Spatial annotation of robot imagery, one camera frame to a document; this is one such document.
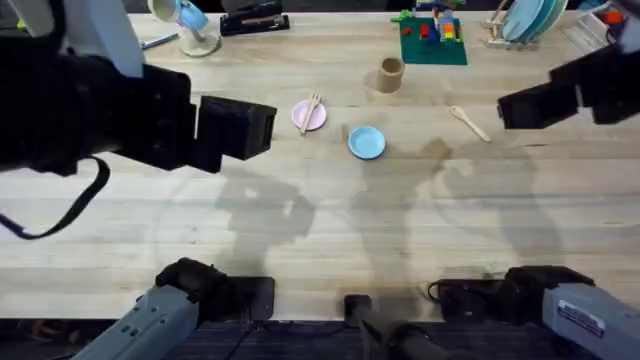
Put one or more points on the cup stand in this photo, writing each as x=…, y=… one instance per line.
x=200, y=45

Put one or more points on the white cup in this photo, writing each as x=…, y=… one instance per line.
x=162, y=9

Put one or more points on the black stapler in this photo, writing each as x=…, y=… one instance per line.
x=252, y=22

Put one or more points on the pink plate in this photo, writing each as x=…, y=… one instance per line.
x=315, y=120

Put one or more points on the pen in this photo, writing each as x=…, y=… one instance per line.
x=159, y=41

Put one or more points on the clear plastic box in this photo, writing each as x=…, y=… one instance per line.
x=587, y=30

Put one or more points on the brown cylindrical cup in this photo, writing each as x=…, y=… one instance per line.
x=390, y=77

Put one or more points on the light blue plate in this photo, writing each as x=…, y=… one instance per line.
x=366, y=142

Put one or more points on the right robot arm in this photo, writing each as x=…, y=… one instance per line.
x=590, y=315

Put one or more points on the blue cup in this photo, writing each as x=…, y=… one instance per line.
x=191, y=16

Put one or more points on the teal plate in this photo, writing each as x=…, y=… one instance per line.
x=552, y=17

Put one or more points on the wooden fork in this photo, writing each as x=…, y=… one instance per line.
x=309, y=112

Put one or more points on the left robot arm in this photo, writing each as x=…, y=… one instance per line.
x=150, y=320

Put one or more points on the pale blue plate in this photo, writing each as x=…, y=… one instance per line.
x=520, y=20

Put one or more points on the green board with toy blocks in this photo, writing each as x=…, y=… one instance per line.
x=432, y=47

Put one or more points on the wooden peg rack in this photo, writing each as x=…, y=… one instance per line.
x=492, y=30

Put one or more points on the wooden spoon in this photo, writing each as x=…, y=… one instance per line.
x=470, y=124

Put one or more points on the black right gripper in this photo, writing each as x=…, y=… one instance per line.
x=612, y=85

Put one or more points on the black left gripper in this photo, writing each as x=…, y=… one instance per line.
x=100, y=110

